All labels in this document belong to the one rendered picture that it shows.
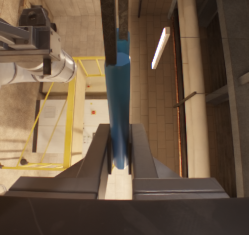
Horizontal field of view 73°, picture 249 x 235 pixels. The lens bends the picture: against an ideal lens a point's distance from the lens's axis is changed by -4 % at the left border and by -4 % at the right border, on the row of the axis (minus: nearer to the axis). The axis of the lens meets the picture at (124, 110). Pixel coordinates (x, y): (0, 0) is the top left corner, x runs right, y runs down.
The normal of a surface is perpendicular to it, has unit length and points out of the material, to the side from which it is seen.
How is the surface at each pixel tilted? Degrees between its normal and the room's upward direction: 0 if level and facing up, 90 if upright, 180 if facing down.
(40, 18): 90
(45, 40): 90
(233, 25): 90
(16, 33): 30
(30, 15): 90
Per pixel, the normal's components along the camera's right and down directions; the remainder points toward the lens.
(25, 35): 0.86, 0.02
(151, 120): 0.00, -0.17
